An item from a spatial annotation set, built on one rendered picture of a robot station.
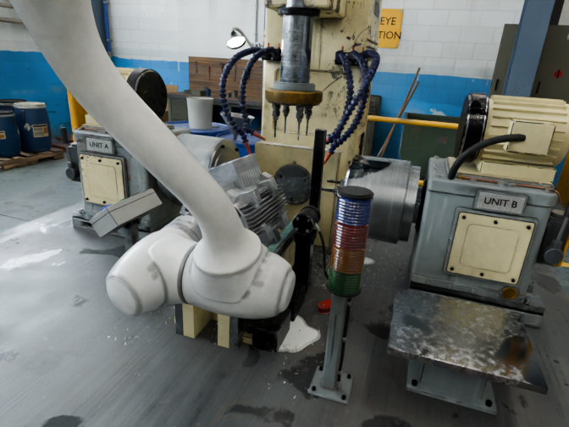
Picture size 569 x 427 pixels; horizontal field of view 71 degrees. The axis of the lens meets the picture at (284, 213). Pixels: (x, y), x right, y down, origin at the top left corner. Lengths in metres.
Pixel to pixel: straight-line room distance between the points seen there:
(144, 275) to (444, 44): 5.94
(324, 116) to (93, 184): 0.83
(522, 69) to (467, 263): 5.07
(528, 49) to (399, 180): 5.06
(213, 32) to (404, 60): 3.07
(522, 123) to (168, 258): 0.85
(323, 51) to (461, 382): 1.06
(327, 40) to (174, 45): 6.27
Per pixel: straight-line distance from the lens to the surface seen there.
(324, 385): 0.87
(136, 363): 0.95
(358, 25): 1.43
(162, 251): 0.66
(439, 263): 1.16
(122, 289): 0.65
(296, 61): 1.24
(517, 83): 6.09
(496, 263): 1.15
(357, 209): 0.66
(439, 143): 5.32
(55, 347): 1.05
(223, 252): 0.56
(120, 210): 0.99
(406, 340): 0.85
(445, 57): 6.32
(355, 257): 0.69
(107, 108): 0.53
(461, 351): 0.87
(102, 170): 1.47
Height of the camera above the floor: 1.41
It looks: 21 degrees down
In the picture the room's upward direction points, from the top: 3 degrees clockwise
